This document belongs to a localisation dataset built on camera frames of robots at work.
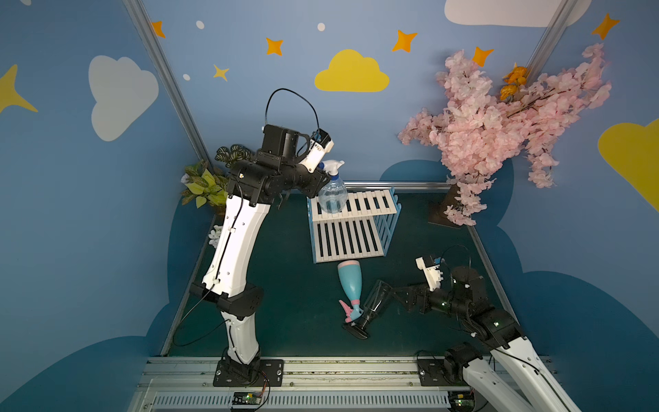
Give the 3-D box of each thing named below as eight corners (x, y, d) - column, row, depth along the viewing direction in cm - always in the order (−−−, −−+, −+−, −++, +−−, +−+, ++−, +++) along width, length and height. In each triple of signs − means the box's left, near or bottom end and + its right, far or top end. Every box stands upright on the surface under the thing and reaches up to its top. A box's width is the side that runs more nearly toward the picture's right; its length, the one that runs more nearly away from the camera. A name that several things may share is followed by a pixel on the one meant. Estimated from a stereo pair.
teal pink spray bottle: (338, 322, 84) (338, 317, 80) (337, 266, 97) (338, 260, 93) (362, 322, 84) (364, 317, 80) (358, 267, 97) (360, 260, 93)
